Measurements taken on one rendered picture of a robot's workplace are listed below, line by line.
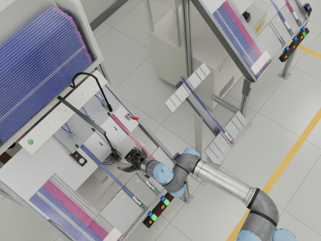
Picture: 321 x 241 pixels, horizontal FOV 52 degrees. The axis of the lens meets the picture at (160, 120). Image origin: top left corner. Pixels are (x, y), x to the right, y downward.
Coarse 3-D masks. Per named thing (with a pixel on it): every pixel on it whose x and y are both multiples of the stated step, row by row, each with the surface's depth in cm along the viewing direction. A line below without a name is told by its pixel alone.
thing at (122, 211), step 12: (156, 156) 183; (168, 156) 186; (132, 180) 177; (120, 192) 174; (132, 192) 177; (144, 192) 180; (108, 204) 171; (120, 204) 174; (132, 204) 177; (144, 204) 180; (108, 216) 171; (120, 216) 174; (132, 216) 177; (120, 228) 174
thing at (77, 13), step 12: (60, 0) 129; (72, 0) 122; (72, 12) 130; (84, 12) 128; (84, 24) 131; (84, 36) 140; (96, 48) 144; (96, 60) 150; (0, 144) 133; (120, 156) 205; (96, 168) 202
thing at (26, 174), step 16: (128, 112) 175; (112, 128) 171; (128, 128) 175; (48, 144) 156; (96, 144) 167; (16, 160) 150; (32, 160) 153; (48, 160) 156; (64, 160) 160; (0, 176) 147; (16, 176) 150; (32, 176) 153; (48, 176) 156; (64, 176) 160; (80, 176) 164; (16, 192) 150; (32, 192) 153
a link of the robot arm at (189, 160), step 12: (180, 156) 148; (192, 156) 145; (192, 168) 143; (204, 168) 142; (216, 168) 143; (204, 180) 143; (216, 180) 140; (228, 180) 138; (228, 192) 139; (240, 192) 136; (252, 192) 135; (264, 192) 136; (252, 204) 134; (264, 204) 131; (276, 216) 130
